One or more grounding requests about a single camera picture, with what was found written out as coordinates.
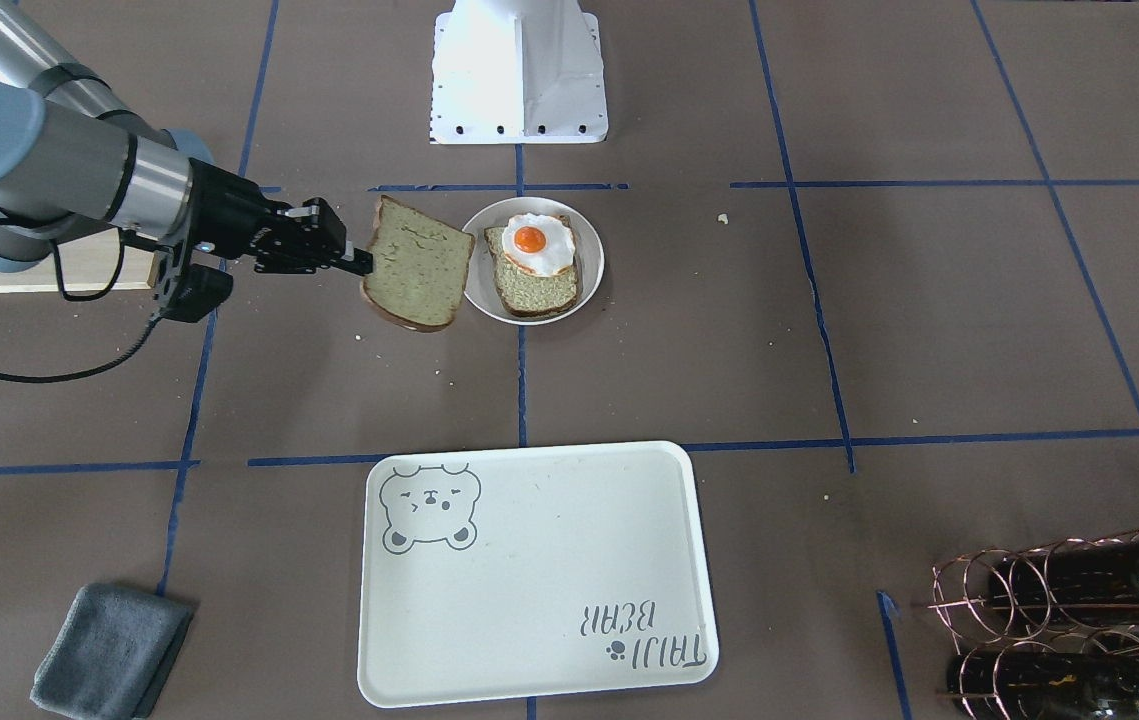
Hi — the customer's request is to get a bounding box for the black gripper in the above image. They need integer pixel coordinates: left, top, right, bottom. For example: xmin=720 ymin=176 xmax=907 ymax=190
xmin=185 ymin=159 xmax=374 ymax=275

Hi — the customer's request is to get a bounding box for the bread slice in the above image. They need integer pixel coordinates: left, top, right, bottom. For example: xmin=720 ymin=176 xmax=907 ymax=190
xmin=360 ymin=195 xmax=476 ymax=333
xmin=485 ymin=224 xmax=579 ymax=316

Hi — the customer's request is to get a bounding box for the white round plate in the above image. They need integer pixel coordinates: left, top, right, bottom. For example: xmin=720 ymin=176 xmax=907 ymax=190
xmin=461 ymin=196 xmax=606 ymax=325

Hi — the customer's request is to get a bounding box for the fried egg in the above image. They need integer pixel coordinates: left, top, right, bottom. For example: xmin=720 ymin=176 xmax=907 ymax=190
xmin=499 ymin=213 xmax=577 ymax=278

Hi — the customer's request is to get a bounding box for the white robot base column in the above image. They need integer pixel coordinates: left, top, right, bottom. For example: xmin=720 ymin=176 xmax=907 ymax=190
xmin=429 ymin=1 xmax=611 ymax=145

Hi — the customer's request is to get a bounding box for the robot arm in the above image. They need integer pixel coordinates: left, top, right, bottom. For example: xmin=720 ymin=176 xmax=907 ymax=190
xmin=0 ymin=1 xmax=374 ymax=279

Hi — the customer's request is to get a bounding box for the cream bear tray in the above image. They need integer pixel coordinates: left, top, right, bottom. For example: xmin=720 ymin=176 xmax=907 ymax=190
xmin=357 ymin=441 xmax=720 ymax=707

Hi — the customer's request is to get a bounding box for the wooden cutting board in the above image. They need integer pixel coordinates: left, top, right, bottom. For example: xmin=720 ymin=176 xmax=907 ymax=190
xmin=0 ymin=165 xmax=165 ymax=295

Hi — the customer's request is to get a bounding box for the grey folded cloth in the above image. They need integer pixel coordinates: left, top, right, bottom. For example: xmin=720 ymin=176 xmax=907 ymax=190
xmin=28 ymin=583 xmax=195 ymax=719

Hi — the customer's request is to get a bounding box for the green wine bottle back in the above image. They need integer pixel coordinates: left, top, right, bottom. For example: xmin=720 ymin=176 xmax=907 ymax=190
xmin=945 ymin=651 xmax=1139 ymax=719

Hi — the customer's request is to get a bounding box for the green wine bottle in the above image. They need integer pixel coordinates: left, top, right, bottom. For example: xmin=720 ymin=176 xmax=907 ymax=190
xmin=945 ymin=651 xmax=1139 ymax=719
xmin=988 ymin=538 xmax=1139 ymax=628

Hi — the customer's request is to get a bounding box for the green wine bottle middle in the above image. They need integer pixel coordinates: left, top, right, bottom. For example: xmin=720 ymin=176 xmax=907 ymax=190
xmin=988 ymin=538 xmax=1139 ymax=628

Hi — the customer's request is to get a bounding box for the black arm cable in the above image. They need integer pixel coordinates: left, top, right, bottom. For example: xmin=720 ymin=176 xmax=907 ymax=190
xmin=0 ymin=224 xmax=175 ymax=385

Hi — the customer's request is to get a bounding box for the copper wire bottle rack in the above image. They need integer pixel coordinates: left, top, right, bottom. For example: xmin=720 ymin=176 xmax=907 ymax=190
xmin=927 ymin=529 xmax=1139 ymax=719

